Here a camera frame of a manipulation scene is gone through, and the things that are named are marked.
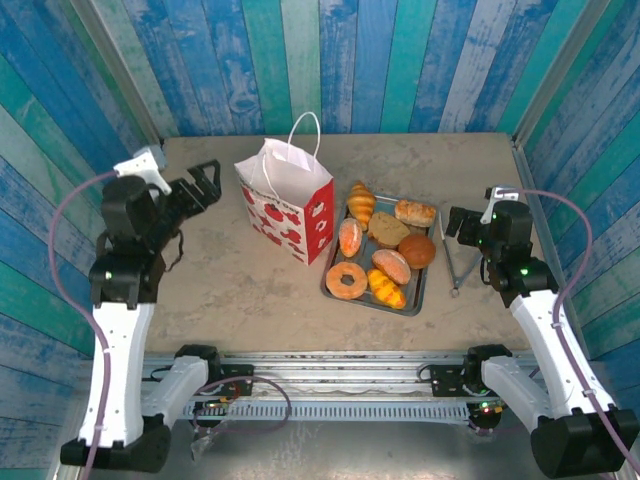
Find aluminium corner profile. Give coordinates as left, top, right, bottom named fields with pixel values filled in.
left=69, top=0, right=164, bottom=149
left=512, top=0, right=614, bottom=146

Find red and white paper bag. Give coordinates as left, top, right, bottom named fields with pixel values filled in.
left=233, top=111, right=335, bottom=266

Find metal tongs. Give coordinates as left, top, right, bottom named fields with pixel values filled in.
left=437, top=209, right=485, bottom=299

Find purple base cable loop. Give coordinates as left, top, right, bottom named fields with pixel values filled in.
left=192, top=374, right=293, bottom=436

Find aluminium rail frame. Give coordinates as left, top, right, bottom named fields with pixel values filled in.
left=142, top=349, right=541, bottom=426

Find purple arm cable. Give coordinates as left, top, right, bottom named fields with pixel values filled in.
left=47, top=169, right=119, bottom=480
left=499, top=187, right=640, bottom=476

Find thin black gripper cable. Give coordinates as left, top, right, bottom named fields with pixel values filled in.
left=164, top=227, right=187, bottom=272

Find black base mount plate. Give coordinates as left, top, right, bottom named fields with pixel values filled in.
left=219, top=363, right=256, bottom=397
left=428, top=364, right=471, bottom=399

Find yellow striped fake bread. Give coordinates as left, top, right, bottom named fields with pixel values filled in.
left=366, top=268, right=407, bottom=310

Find golden fake croissant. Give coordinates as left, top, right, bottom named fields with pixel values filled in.
left=346, top=180, right=377, bottom=232

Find fake donut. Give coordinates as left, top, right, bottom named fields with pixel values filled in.
left=325, top=261, right=369, bottom=301

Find brown round fake bun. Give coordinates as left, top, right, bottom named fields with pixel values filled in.
left=397, top=233, right=437, bottom=270

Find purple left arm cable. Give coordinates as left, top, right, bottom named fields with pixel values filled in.
left=47, top=169, right=119, bottom=480

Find toasted rectangular fake bread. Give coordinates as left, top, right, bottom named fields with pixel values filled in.
left=394, top=198, right=437, bottom=229

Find tan fake bread slice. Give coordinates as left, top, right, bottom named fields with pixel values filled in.
left=367, top=211, right=412, bottom=250

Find small orange sugared fake bread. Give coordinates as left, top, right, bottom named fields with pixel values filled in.
left=338, top=217, right=364, bottom=259

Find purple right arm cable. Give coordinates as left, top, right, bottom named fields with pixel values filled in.
left=499, top=187, right=640, bottom=476

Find large orange sugared fake bread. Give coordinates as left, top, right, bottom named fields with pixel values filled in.
left=371, top=248, right=412, bottom=286

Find white slotted cable duct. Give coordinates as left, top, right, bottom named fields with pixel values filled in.
left=182, top=402, right=474, bottom=426

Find metal baking tray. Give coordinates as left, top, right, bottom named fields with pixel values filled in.
left=320, top=192, right=441, bottom=318

